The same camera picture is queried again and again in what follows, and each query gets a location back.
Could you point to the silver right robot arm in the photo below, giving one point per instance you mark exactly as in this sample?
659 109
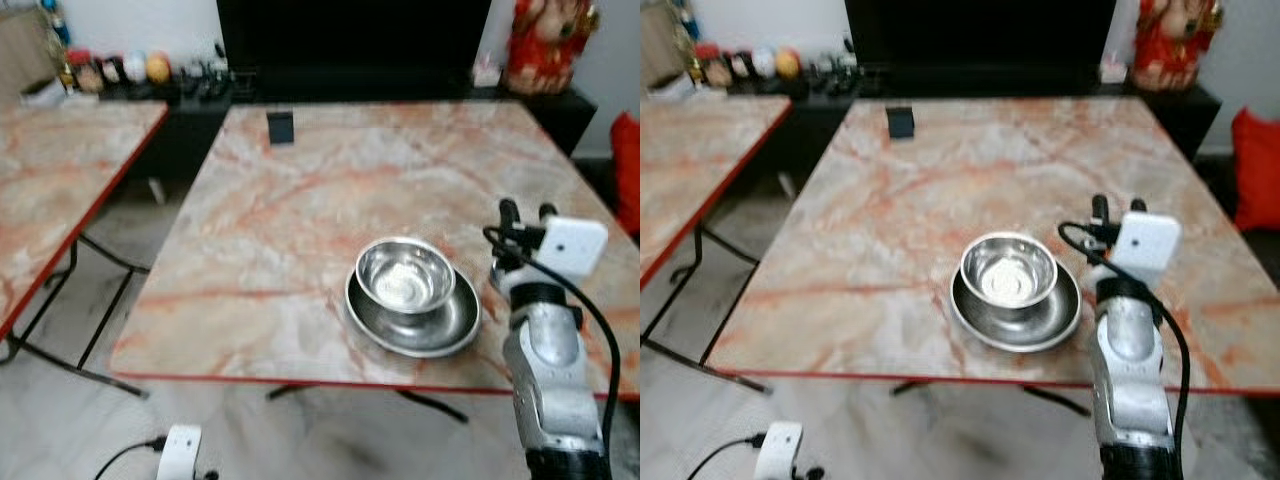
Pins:
550 380
1130 380

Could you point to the red cushion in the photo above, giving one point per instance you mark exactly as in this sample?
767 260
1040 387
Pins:
1258 170
627 175

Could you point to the stainless steel bowl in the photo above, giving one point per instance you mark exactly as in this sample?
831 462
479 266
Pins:
405 275
1008 270

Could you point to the stainless steel plate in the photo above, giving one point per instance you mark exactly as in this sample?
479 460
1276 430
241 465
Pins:
430 335
1040 330

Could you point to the marble-pattern folding table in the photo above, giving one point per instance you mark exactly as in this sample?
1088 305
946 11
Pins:
1000 170
60 170
700 150
380 180

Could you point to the pink and white tissue box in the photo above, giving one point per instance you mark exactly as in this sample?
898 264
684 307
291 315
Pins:
1113 70

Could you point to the red fortune god statue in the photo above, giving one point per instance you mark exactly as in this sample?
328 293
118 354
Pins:
1172 42
545 45

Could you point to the golden trophy figurine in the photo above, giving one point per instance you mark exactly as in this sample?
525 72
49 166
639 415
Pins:
65 60
690 55

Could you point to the black flat television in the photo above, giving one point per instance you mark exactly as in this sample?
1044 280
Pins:
350 35
980 32

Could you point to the small black stand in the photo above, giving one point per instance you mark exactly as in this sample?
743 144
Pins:
900 122
281 128

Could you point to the red-lidded clear jar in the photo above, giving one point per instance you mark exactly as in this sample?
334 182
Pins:
84 72
714 68

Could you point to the black egg-shaped figurine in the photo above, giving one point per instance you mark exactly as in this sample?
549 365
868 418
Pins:
111 71
741 66

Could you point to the white egg-shaped figurine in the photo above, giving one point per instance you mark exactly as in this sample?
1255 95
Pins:
134 66
763 62

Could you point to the yellow egg-shaped figurine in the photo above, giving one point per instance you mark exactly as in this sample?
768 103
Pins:
787 64
158 68

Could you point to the green and white mug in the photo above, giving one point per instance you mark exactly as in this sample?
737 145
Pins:
846 73
216 78

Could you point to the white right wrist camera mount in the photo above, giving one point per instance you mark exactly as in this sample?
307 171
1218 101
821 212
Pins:
1148 244
574 246

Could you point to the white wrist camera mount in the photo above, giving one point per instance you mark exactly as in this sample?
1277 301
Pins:
180 452
778 448
574 246
1148 244

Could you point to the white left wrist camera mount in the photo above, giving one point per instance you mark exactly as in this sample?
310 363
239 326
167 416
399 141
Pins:
778 448
180 452

